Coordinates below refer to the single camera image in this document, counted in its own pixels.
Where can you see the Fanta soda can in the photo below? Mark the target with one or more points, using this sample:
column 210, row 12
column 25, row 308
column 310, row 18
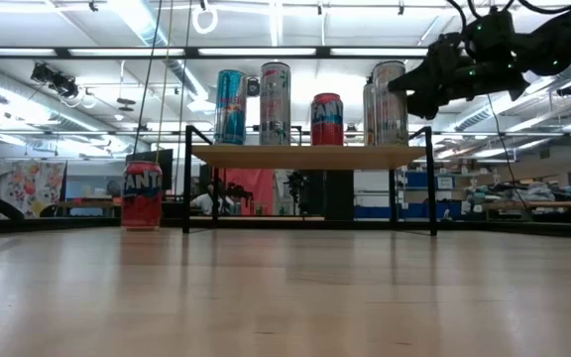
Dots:
column 142, row 198
column 326, row 119

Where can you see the blue storage cabinet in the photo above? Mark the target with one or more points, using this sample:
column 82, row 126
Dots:
column 419, row 179

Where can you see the large silver blue can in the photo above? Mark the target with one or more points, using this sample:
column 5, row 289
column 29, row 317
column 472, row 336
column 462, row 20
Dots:
column 368, row 119

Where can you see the cluttered wooden workbench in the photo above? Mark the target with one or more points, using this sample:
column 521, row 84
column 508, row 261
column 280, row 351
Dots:
column 563, row 204

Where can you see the wooden shelf black metal legs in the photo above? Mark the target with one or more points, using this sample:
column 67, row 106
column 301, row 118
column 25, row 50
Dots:
column 305, row 156

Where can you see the black ceiling device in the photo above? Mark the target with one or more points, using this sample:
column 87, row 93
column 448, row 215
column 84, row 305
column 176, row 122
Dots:
column 568, row 89

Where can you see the black cabinet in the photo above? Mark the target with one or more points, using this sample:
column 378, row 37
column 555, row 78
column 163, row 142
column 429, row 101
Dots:
column 335, row 193

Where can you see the red banner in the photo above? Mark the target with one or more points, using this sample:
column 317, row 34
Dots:
column 261, row 188

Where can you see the person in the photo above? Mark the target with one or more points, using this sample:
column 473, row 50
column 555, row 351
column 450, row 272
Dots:
column 208, row 202

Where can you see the black aluminium rig frame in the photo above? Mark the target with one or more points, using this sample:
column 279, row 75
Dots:
column 67, row 224

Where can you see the small black robot arm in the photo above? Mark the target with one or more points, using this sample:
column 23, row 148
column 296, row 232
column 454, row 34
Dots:
column 238, row 191
column 295, row 184

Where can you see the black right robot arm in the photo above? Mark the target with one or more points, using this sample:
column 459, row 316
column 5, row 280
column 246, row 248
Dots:
column 563, row 35

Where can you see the Celsius Peach Vibe can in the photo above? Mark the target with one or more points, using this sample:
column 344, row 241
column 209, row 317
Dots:
column 389, row 124

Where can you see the black ceiling camera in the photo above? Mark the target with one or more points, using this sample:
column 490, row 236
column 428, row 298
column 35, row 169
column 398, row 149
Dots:
column 369, row 79
column 252, row 87

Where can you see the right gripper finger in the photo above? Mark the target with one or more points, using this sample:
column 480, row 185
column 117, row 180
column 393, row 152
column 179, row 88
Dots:
column 429, row 72
column 423, row 105

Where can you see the silver sugarfree Red Bull can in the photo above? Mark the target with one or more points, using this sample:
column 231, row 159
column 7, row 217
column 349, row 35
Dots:
column 230, row 109

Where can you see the floral cloth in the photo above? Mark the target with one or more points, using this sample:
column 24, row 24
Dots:
column 33, row 188

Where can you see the black ceiling projector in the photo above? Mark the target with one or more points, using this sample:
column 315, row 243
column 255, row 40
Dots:
column 55, row 79

